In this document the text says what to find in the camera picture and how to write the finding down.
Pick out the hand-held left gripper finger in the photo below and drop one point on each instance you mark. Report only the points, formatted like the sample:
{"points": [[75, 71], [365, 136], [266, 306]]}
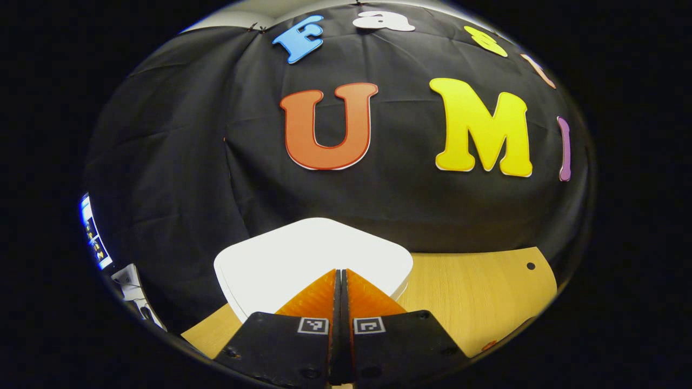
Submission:
{"points": [[335, 351], [347, 351]]}

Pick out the white desktop garbage bin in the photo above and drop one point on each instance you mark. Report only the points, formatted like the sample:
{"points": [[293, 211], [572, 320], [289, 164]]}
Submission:
{"points": [[303, 254]]}

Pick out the orange paper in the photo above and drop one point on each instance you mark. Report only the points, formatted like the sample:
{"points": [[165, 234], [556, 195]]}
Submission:
{"points": [[489, 344]]}

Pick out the black backdrop cloth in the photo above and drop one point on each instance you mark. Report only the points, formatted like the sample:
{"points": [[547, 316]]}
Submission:
{"points": [[189, 189]]}

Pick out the white and black device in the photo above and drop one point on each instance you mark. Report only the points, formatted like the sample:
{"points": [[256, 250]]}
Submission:
{"points": [[127, 278]]}

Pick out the lit computer screen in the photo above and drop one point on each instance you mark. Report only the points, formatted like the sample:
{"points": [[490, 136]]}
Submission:
{"points": [[93, 232]]}

